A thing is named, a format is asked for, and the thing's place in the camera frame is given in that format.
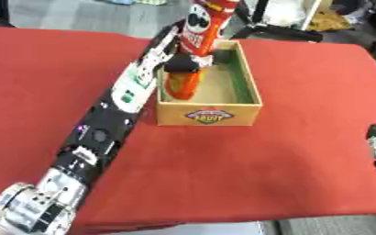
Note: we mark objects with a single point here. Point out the red chip can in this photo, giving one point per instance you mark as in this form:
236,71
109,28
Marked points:
196,36

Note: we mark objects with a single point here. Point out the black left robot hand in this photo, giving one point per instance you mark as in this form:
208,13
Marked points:
183,62

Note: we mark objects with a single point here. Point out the yellow bag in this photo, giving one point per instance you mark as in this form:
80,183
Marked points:
327,20

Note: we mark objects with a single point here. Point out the tan cardboard box green inside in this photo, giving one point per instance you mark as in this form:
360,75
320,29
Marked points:
218,104

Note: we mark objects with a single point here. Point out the black tripod stand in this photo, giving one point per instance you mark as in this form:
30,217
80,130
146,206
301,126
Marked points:
271,27

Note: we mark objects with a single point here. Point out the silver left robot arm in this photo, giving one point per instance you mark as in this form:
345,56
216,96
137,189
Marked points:
97,122

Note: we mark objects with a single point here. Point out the white bag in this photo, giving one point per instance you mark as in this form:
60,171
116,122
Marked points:
285,12

